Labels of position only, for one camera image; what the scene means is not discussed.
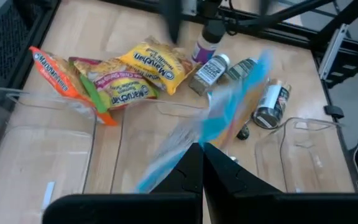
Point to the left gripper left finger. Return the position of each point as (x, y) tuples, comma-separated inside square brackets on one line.
[(172, 205)]

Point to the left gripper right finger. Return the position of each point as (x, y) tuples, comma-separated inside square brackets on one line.
[(244, 205)]

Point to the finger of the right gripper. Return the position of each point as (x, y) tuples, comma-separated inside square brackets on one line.
[(173, 18)]

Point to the red snack packet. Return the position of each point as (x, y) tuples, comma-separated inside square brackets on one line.
[(126, 93)]

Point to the blue ramen noodle packet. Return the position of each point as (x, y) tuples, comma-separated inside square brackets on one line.
[(222, 115)]

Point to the red ramen noodle packet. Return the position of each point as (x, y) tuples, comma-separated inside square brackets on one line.
[(84, 59)]

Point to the yellow ramen noodle packet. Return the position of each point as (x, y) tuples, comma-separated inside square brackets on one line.
[(157, 65)]

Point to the white label spice jar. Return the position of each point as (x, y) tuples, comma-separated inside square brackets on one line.
[(211, 73)]

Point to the clear plastic bin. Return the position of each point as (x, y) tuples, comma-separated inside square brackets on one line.
[(141, 140), (306, 155), (42, 155)]

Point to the green herb spice jar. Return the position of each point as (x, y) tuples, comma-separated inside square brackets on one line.
[(241, 70)]

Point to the large seasoning jar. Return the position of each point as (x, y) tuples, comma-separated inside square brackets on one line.
[(272, 102)]

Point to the black perforated metal box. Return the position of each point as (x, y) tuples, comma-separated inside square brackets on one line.
[(5, 40)]

